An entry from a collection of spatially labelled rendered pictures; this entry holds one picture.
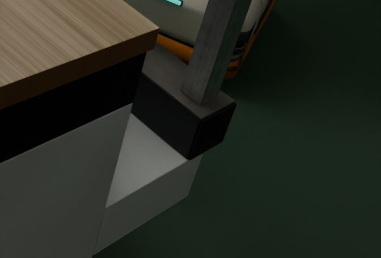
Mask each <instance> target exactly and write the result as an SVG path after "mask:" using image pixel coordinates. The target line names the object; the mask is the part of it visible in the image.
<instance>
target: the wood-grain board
mask: <svg viewBox="0 0 381 258"><path fill-rule="evenodd" d="M159 29H160V28H159V27H158V26H157V25H155V24H154V23H153V22H151V21H150V20H148V18H146V17H145V16H143V15H142V14H141V13H139V12H138V11H137V10H135V9H134V8H132V7H131V6H130V5H129V4H127V3H126V2H124V1H123V0H0V109H3V108H6V107H8V106H10V105H13V104H16V103H18V102H20V101H23V100H26V99H28V98H31V97H33V96H36V95H38V94H41V93H43V92H46V91H49V90H51V89H53V88H56V87H58V86H61V85H63V84H66V83H69V82H71V81H74V80H76V79H79V78H81V77H84V76H86V75H89V74H91V73H94V72H96V71H99V70H101V69H104V68H106V67H109V66H112V65H114V64H117V63H119V62H121V61H124V60H127V59H129V58H132V57H134V56H137V55H139V54H142V53H144V52H147V51H149V50H152V49H154V48H155V44H156V40H157V37H158V33H159Z"/></svg>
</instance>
